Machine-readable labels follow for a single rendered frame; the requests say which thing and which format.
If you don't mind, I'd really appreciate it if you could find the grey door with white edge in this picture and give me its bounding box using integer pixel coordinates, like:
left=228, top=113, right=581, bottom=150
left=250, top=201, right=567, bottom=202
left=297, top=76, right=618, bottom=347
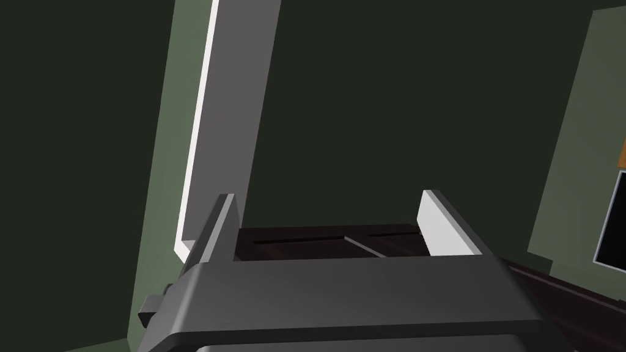
left=173, top=0, right=282, bottom=265

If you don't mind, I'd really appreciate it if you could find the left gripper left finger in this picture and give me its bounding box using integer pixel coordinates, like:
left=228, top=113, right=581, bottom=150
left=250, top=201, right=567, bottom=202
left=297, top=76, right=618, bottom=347
left=182, top=192, right=241, bottom=277

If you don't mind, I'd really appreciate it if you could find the black window with grey frame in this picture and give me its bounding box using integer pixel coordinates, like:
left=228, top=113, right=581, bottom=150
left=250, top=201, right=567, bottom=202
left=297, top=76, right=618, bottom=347
left=592, top=169, right=626, bottom=273

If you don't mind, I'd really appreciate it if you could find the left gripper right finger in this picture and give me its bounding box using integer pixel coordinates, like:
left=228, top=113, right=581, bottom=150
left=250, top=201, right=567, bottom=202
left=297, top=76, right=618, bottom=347
left=416, top=189, right=496, bottom=258

